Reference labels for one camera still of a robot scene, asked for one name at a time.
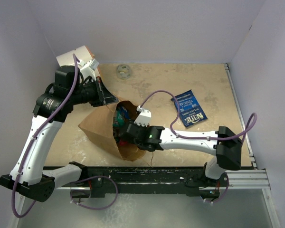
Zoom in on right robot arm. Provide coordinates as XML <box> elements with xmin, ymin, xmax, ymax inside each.
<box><xmin>119</xmin><ymin>122</ymin><xmax>242</xmax><ymax>186</ymax></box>

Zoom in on red snack packet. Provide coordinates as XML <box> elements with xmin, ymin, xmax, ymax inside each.
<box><xmin>119</xmin><ymin>140</ymin><xmax>128</xmax><ymax>146</ymax></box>

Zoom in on white cylindrical container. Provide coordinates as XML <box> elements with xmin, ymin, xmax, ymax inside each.
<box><xmin>56</xmin><ymin>45</ymin><xmax>100</xmax><ymax>72</ymax></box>

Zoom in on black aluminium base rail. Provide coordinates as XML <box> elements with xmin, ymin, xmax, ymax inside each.
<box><xmin>42</xmin><ymin>166</ymin><xmax>271</xmax><ymax>199</ymax></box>

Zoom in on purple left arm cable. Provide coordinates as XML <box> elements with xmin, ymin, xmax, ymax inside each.
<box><xmin>11</xmin><ymin>54</ymin><xmax>80</xmax><ymax>219</ymax></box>

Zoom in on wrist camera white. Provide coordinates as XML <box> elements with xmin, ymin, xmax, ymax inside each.
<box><xmin>134</xmin><ymin>105</ymin><xmax>152</xmax><ymax>127</ymax></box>
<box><xmin>79</xmin><ymin>59</ymin><xmax>99</xmax><ymax>81</ymax></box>

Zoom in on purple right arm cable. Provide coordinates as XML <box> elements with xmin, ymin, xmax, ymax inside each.
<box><xmin>140</xmin><ymin>90</ymin><xmax>257</xmax><ymax>141</ymax></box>

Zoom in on clear plastic tape roll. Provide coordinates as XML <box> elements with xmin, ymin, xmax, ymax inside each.
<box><xmin>116</xmin><ymin>64</ymin><xmax>132</xmax><ymax>79</ymax></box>

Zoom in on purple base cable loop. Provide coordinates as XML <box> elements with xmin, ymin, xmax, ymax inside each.
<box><xmin>70</xmin><ymin>175</ymin><xmax>119</xmax><ymax>210</ymax></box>

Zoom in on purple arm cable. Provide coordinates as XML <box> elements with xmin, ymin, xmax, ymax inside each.
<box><xmin>140</xmin><ymin>90</ymin><xmax>257</xmax><ymax>141</ymax></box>
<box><xmin>11</xmin><ymin>54</ymin><xmax>80</xmax><ymax>219</ymax></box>

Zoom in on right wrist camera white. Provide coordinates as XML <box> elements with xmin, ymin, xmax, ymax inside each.
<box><xmin>134</xmin><ymin>105</ymin><xmax>152</xmax><ymax>127</ymax></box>

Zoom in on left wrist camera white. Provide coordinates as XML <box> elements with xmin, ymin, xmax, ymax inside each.
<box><xmin>79</xmin><ymin>59</ymin><xmax>99</xmax><ymax>81</ymax></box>

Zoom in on brown paper bag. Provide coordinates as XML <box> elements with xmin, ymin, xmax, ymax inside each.
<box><xmin>78</xmin><ymin>99</ymin><xmax>146</xmax><ymax>162</ymax></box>

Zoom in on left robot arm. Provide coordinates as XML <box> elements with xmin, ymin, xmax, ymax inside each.
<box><xmin>0</xmin><ymin>64</ymin><xmax>117</xmax><ymax>202</ymax></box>

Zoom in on teal snack packet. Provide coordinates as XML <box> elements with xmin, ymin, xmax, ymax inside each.
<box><xmin>113</xmin><ymin>106</ymin><xmax>131</xmax><ymax>128</ymax></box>

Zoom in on blue chips bag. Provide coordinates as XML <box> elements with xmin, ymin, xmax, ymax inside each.
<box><xmin>175</xmin><ymin>90</ymin><xmax>208</xmax><ymax>128</ymax></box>

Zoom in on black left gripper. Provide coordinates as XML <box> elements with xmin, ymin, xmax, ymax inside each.
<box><xmin>70</xmin><ymin>76</ymin><xmax>118</xmax><ymax>107</ymax></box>

